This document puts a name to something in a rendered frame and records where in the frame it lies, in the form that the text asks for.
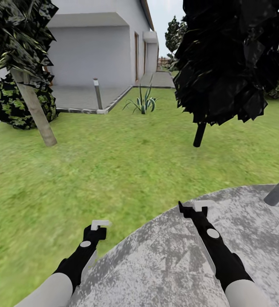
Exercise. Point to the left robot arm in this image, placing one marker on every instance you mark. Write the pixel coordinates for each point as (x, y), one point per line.
(57, 290)

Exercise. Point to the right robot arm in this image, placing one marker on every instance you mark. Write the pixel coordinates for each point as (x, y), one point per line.
(239, 288)

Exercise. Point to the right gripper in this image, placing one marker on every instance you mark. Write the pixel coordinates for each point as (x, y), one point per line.
(189, 212)

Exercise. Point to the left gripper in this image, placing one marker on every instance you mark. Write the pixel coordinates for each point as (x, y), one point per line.
(100, 233)

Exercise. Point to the tree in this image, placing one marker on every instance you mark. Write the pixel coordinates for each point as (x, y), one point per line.
(24, 42)
(223, 63)
(179, 35)
(173, 27)

